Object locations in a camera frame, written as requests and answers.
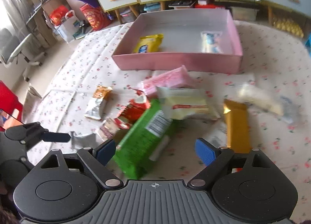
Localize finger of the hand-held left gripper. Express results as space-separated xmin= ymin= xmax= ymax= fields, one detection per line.
xmin=4 ymin=122 xmax=72 ymax=152

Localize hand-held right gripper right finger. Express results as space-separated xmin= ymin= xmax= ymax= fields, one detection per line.
xmin=188 ymin=137 xmax=278 ymax=188

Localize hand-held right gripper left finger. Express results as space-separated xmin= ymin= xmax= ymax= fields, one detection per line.
xmin=34 ymin=138 xmax=124 ymax=189

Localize red white snack packet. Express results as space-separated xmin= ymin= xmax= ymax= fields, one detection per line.
xmin=98 ymin=117 xmax=133 ymax=141

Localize green snack packet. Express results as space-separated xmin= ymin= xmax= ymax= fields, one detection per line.
xmin=114 ymin=100 xmax=176 ymax=180

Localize gold snack packet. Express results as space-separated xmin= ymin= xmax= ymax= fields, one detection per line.
xmin=223 ymin=99 xmax=251 ymax=154

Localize silver orange snack packet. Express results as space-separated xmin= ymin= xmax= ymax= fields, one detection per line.
xmin=84 ymin=85 xmax=114 ymax=121

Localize red crinkly snack packet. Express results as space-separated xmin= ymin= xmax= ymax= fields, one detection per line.
xmin=117 ymin=87 xmax=151 ymax=127

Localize pink cardboard box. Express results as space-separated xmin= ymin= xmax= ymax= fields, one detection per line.
xmin=111 ymin=8 xmax=244 ymax=74

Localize plain silver snack packet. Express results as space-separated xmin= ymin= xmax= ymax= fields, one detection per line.
xmin=70 ymin=131 xmax=98 ymax=151

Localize cream snack packet red label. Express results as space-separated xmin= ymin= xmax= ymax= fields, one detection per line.
xmin=155 ymin=86 xmax=220 ymax=121

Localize red plastic stool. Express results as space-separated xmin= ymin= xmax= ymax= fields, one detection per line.
xmin=0 ymin=80 xmax=24 ymax=132

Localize cherry print cloth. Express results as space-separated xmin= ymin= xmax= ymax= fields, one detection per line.
xmin=24 ymin=21 xmax=311 ymax=216

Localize clear wrapped white bread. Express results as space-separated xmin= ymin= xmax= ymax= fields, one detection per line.
xmin=237 ymin=84 xmax=296 ymax=124

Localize pink snack packet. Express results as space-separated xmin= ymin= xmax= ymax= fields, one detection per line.
xmin=142 ymin=66 xmax=196 ymax=98

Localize grey chair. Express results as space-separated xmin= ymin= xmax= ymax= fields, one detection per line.
xmin=0 ymin=28 xmax=47 ymax=81

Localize white shopping bag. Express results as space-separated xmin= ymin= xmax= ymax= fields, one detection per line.
xmin=54 ymin=10 xmax=82 ymax=44

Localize white blue snack packet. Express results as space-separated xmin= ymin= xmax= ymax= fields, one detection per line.
xmin=200 ymin=31 xmax=225 ymax=54

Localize yellow snack packet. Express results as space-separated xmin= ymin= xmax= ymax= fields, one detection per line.
xmin=132 ymin=34 xmax=164 ymax=54

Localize red gift bag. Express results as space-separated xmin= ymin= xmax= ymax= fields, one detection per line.
xmin=49 ymin=5 xmax=70 ymax=26

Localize red printed bag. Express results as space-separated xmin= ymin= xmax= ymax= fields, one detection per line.
xmin=80 ymin=3 xmax=110 ymax=31

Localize wooden shelf unit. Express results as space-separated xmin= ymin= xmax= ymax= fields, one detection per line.
xmin=24 ymin=0 xmax=66 ymax=49

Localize grey curtain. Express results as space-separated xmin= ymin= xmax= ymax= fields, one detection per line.
xmin=0 ymin=0 xmax=27 ymax=35

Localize clear plastic bin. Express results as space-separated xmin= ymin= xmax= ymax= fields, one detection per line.
xmin=229 ymin=7 xmax=258 ymax=22

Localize red box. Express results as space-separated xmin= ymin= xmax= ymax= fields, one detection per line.
xmin=197 ymin=0 xmax=226 ymax=10

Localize yellow moulded tray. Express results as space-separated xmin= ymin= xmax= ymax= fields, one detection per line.
xmin=272 ymin=17 xmax=305 ymax=38

